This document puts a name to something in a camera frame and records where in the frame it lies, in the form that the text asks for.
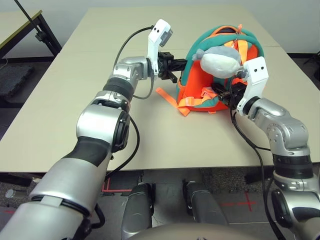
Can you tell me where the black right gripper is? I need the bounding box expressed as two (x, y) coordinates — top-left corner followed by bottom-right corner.
(211, 83), (248, 110)

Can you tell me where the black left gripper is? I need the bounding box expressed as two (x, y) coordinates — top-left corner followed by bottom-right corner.
(156, 51), (188, 85)

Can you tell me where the orange teal backpack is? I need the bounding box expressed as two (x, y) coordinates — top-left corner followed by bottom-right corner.
(155, 24), (266, 118)

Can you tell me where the dark speckled rug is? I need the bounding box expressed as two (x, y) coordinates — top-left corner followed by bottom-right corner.
(201, 167), (274, 194)

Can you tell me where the grey robot right leg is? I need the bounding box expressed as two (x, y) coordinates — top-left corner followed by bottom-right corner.
(183, 180), (228, 226)

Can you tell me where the grey robot leg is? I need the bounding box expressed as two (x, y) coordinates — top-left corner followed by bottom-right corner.
(121, 183), (157, 236)
(183, 180), (228, 226)

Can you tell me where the grey robot left leg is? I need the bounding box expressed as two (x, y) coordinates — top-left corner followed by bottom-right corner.
(121, 183), (157, 236)

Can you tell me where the beige robot torso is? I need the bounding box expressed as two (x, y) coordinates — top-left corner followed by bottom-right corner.
(124, 222), (278, 240)

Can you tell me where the black foam floor mat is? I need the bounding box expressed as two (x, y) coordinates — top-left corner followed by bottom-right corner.
(0, 63), (36, 100)

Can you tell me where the black framed side table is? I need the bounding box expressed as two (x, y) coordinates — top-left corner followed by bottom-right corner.
(0, 0), (63, 61)

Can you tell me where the grey white plush keychain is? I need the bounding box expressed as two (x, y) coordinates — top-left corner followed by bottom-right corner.
(191, 45), (241, 79)

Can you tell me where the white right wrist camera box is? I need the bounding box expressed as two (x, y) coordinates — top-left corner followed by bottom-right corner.
(236, 56), (270, 117)

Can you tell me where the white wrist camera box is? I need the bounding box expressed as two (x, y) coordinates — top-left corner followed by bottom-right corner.
(236, 56), (270, 117)
(146, 19), (174, 81)

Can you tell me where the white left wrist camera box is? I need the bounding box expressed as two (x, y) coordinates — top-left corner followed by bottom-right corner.
(146, 19), (174, 81)

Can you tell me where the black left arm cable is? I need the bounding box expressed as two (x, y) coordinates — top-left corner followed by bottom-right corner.
(89, 24), (155, 230)

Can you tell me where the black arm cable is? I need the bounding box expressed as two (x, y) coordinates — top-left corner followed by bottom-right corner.
(229, 74), (287, 240)
(89, 24), (155, 230)

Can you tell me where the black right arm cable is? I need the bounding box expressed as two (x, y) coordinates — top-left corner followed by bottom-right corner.
(229, 74), (287, 240)

